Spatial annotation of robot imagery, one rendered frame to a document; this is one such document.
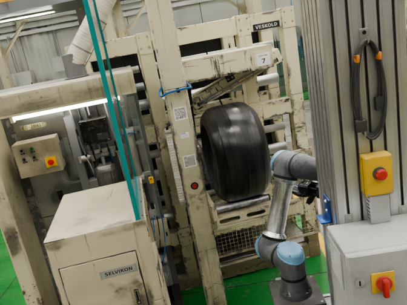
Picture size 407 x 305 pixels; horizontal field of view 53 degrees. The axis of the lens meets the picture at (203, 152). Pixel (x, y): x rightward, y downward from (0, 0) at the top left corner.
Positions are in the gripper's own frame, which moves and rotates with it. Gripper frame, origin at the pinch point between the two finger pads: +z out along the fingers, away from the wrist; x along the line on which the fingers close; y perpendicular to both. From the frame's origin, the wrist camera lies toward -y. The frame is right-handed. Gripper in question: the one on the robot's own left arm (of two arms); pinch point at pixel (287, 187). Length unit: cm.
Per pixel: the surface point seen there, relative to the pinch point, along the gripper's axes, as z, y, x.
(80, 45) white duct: 114, 93, 8
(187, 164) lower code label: 53, 21, 18
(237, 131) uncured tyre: 24.4, 35.8, -0.8
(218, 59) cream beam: 57, 56, -42
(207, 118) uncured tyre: 46, 40, -3
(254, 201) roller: 20.7, -11.0, 7.6
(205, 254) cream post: 45, -35, 40
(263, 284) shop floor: 38, -112, 7
